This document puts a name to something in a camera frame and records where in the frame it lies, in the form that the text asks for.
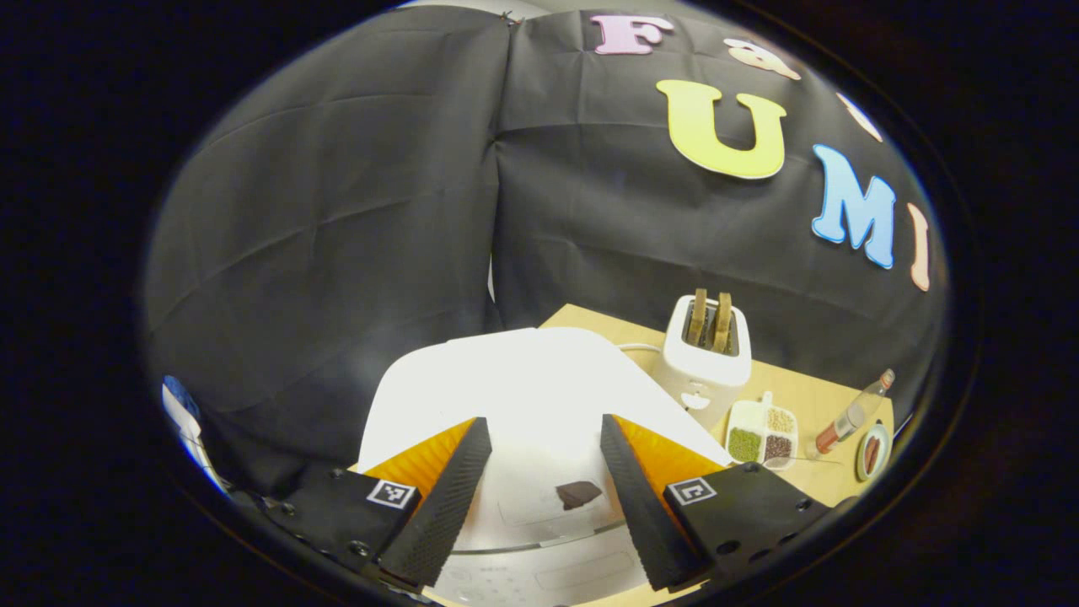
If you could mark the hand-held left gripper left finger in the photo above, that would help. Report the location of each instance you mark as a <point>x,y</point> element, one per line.
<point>438,510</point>

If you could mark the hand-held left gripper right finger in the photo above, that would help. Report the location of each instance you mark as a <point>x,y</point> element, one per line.
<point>645,510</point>

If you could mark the white rice cooker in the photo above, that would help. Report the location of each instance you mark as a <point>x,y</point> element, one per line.
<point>539,396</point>

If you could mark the white divided grain tray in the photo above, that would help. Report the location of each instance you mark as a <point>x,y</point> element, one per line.
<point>763,434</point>

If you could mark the white toaster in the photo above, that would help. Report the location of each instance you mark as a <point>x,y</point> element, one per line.
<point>704,379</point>

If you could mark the brown bread slice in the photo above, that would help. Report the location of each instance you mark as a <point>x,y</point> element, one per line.
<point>698,316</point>
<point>723,323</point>

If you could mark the clear plastic bottle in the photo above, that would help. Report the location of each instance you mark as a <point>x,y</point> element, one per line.
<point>851,417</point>

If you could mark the brown meat patty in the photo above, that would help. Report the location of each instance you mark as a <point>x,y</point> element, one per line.
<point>871,455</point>

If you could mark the pale green plate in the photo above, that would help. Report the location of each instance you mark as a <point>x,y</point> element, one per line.
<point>883,438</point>

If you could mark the black backdrop cloth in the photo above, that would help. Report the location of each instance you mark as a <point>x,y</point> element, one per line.
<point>354,211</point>

